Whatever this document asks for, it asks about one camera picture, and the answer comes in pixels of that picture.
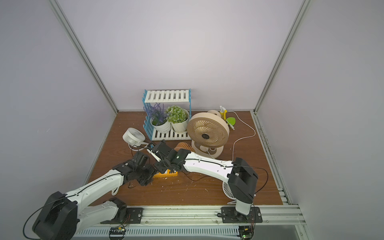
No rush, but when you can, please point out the lavender plant white pot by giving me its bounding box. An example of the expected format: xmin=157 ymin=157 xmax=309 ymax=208
xmin=144 ymin=103 xmax=171 ymax=134

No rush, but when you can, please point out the green round object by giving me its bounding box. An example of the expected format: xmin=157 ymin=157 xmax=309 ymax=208
xmin=226 ymin=117 xmax=236 ymax=127

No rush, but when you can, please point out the small white fan left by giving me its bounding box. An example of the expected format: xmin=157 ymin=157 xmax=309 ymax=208
xmin=122 ymin=128 xmax=148 ymax=152

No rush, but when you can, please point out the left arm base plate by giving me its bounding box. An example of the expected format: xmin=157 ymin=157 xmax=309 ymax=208
xmin=101 ymin=208 xmax=144 ymax=224

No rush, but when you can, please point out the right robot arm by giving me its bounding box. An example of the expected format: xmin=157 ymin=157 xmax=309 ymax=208
xmin=147 ymin=141 xmax=259 ymax=216

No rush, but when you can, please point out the small white fan right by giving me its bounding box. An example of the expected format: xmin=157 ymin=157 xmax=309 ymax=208
xmin=222 ymin=182 xmax=236 ymax=200

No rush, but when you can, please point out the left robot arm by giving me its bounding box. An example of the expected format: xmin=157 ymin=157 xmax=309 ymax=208
xmin=32 ymin=152 xmax=157 ymax=240

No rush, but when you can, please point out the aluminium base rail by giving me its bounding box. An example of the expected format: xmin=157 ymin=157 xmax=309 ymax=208
xmin=71 ymin=205 xmax=307 ymax=238

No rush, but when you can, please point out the small white fan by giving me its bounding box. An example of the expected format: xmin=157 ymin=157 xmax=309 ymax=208
xmin=122 ymin=128 xmax=148 ymax=152
xmin=222 ymin=182 xmax=236 ymax=200

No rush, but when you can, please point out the small orange fan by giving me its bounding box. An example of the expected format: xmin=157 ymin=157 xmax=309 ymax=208
xmin=174 ymin=142 xmax=195 ymax=152

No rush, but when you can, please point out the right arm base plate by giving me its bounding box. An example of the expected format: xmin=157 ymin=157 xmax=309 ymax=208
xmin=217 ymin=206 xmax=263 ymax=224

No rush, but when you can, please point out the yellow power strip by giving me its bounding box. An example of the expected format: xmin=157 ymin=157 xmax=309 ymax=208
xmin=154 ymin=170 xmax=179 ymax=178

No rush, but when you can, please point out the green plant white pot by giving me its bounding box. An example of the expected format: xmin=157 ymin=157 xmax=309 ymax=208
xmin=166 ymin=106 xmax=190 ymax=134

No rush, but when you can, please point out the black usb cable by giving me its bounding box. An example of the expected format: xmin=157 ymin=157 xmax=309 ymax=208
xmin=128 ymin=140 xmax=212 ymax=189

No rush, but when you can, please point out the blue white slatted shelf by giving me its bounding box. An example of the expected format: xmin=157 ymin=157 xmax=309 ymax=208
xmin=142 ymin=89 xmax=192 ymax=141

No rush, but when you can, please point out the large beige desk fan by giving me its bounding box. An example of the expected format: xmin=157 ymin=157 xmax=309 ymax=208
xmin=187 ymin=111 xmax=230 ymax=159

